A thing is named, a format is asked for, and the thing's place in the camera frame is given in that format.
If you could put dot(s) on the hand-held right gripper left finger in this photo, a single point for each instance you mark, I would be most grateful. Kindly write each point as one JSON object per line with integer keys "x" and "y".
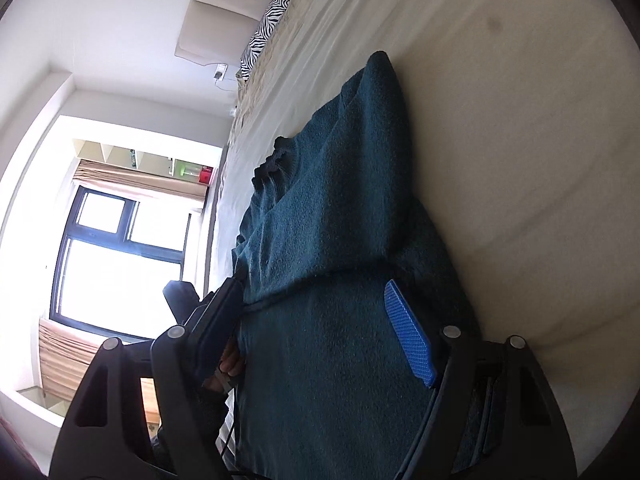
{"x": 220, "y": 330}

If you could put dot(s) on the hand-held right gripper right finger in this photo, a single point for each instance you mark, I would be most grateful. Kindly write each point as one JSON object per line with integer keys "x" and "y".
{"x": 407, "y": 325}

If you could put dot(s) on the dark green sweater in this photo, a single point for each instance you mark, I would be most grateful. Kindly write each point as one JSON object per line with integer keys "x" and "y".
{"x": 325, "y": 210}

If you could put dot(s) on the person's left hand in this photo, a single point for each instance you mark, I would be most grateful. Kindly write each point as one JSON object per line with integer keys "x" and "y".
{"x": 231, "y": 365}

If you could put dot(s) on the black framed window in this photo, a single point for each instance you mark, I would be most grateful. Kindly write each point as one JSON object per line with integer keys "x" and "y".
{"x": 100, "y": 270}

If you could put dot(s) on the red box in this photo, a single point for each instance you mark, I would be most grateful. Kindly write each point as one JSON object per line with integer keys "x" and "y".
{"x": 205, "y": 175}

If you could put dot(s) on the green plastic container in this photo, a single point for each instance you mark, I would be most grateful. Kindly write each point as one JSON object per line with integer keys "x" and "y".
{"x": 185, "y": 168}

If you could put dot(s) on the white window ledge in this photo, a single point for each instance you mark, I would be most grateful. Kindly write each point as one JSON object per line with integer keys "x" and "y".
{"x": 35, "y": 402}

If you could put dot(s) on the beige bed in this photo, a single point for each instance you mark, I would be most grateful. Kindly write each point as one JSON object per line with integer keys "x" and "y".
{"x": 500, "y": 110}

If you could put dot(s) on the zebra print pillow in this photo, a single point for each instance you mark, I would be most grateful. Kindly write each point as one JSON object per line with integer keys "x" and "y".
{"x": 262, "y": 30}

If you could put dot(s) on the beige padded headboard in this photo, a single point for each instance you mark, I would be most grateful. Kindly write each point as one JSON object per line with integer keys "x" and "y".
{"x": 220, "y": 20}

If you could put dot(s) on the white wall shelf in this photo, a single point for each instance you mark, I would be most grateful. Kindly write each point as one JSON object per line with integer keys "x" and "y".
{"x": 115, "y": 152}

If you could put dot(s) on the white wall socket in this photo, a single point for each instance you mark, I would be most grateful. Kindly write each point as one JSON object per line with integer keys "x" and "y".
{"x": 220, "y": 71}

